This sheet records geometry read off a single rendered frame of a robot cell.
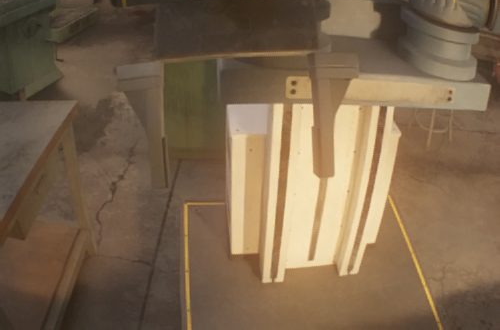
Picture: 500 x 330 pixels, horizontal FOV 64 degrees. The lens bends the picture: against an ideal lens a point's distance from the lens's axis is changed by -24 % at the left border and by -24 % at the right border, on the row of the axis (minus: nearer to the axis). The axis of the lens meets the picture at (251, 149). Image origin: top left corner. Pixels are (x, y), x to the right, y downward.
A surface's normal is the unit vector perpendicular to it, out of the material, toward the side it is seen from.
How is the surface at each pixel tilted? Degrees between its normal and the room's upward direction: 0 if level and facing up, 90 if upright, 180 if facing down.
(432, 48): 90
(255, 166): 90
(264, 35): 66
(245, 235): 90
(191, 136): 90
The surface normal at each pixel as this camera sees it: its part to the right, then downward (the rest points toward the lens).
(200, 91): 0.01, 0.52
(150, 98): 0.08, 0.12
